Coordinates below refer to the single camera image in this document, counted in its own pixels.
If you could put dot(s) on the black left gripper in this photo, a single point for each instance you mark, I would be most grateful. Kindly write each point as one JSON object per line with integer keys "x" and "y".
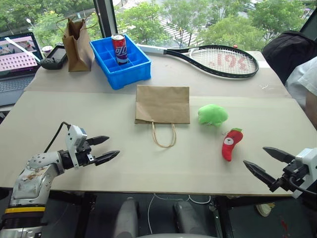
{"x": 83, "y": 153}

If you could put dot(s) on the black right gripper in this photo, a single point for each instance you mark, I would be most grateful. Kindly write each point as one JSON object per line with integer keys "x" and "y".
{"x": 292, "y": 176}

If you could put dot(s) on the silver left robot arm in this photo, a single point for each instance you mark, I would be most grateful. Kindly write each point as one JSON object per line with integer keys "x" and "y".
{"x": 32, "y": 173}

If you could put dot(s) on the flat brown paper bag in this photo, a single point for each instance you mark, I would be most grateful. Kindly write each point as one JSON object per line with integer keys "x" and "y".
{"x": 162, "y": 109}

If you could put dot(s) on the upright brown paper bag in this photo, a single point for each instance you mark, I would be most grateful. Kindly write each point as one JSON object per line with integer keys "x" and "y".
{"x": 76, "y": 49}

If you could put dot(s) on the red chili plush toy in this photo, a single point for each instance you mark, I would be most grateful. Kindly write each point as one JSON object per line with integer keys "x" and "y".
{"x": 230, "y": 146}

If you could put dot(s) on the white shoe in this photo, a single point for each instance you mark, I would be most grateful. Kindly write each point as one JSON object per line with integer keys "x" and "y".
{"x": 265, "y": 209}

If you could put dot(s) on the grey robot left leg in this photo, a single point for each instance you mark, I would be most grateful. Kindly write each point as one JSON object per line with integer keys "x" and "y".
{"x": 127, "y": 218}

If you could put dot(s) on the grey robot leg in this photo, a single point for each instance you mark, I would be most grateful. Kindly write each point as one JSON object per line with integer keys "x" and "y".
{"x": 185, "y": 218}
{"x": 127, "y": 218}

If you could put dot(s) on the green plush toy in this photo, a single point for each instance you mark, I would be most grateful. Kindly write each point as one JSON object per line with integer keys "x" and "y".
{"x": 212, "y": 114}

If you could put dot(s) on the blue plastic divided crate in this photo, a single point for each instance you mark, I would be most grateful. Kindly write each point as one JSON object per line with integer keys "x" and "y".
{"x": 128, "y": 72}

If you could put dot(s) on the person in white shirt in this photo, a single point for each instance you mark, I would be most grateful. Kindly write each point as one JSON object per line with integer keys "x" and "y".
{"x": 303, "y": 84}

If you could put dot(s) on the grey robot right leg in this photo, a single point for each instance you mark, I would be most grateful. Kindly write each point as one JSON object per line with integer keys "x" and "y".
{"x": 185, "y": 218}

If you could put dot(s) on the red soda can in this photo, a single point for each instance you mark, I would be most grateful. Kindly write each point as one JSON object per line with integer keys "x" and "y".
{"x": 120, "y": 49}

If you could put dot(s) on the black handheld controller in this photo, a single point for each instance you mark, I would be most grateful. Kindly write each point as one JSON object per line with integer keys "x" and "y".
{"x": 54, "y": 58}

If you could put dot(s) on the black backpack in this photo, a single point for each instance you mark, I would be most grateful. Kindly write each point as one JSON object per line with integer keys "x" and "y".
{"x": 287, "y": 53}

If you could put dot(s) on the white cup with lid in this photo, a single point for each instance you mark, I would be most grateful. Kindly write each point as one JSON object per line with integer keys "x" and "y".
{"x": 46, "y": 50}

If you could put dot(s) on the black white tennis racket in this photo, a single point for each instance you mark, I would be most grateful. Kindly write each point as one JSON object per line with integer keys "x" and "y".
{"x": 213, "y": 58}

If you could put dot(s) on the open laptop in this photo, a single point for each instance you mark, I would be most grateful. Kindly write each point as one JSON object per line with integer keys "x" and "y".
{"x": 16, "y": 64}

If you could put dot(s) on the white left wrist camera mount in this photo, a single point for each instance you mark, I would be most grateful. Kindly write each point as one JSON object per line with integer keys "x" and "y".
{"x": 74, "y": 138}

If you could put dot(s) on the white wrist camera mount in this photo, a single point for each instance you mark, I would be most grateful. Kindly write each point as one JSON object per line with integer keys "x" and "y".
{"x": 74, "y": 138}
{"x": 307, "y": 168}

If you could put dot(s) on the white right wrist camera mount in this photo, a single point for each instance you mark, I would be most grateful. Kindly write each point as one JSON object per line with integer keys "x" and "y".
{"x": 307, "y": 168}

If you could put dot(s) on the black table frame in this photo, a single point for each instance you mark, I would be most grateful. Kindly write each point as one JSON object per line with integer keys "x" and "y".
{"x": 223, "y": 213}

